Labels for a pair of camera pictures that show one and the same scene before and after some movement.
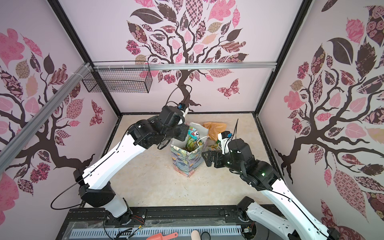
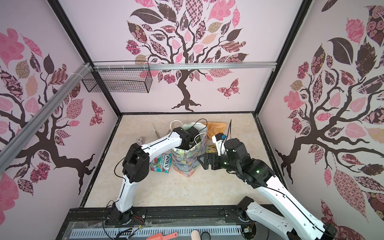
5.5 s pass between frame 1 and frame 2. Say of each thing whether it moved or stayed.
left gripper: moved
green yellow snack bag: stayed
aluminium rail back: stayed
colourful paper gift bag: stayed
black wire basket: stayed
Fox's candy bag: moved
